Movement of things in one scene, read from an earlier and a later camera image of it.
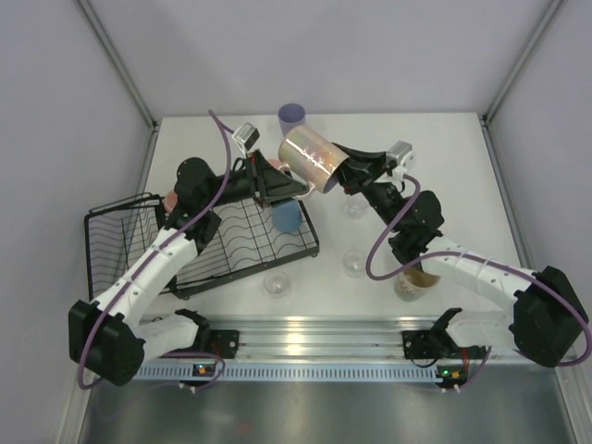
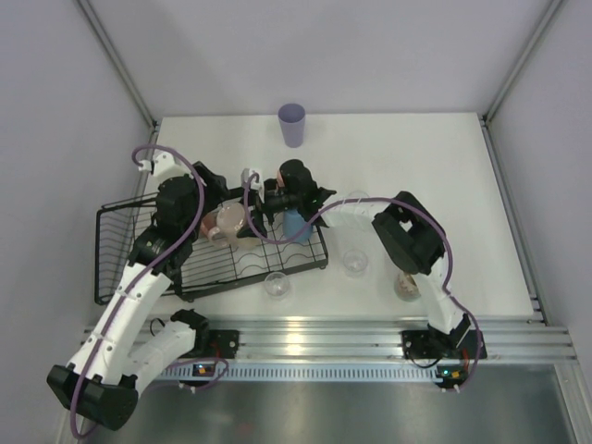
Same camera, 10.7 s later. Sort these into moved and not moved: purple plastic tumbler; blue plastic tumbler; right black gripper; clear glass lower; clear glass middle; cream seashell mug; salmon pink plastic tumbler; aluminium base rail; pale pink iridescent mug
Moved: right black gripper; pale pink iridescent mug; salmon pink plastic tumbler; blue plastic tumbler
Not moved: cream seashell mug; clear glass lower; purple plastic tumbler; aluminium base rail; clear glass middle
